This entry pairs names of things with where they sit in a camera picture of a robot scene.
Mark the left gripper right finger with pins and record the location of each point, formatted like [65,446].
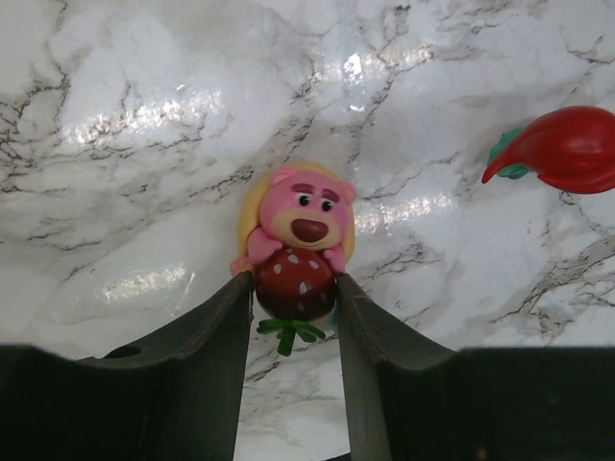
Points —
[409,398]

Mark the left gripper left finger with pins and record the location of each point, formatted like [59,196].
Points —
[173,394]

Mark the red cap toy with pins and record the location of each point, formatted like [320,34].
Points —
[570,149]

